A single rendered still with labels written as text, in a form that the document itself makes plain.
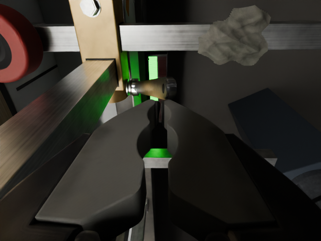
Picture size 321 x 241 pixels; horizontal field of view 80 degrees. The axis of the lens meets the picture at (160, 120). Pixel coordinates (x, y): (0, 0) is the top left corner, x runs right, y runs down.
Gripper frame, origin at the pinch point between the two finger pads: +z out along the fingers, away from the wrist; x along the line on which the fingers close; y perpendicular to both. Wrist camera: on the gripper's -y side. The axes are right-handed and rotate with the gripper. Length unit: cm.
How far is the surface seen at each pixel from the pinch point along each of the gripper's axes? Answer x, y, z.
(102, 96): -6.1, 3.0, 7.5
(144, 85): -1.8, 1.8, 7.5
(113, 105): -14.6, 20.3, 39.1
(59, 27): -12.4, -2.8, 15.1
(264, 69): 58, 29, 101
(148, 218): -6, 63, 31
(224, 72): 35, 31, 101
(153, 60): -2.2, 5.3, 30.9
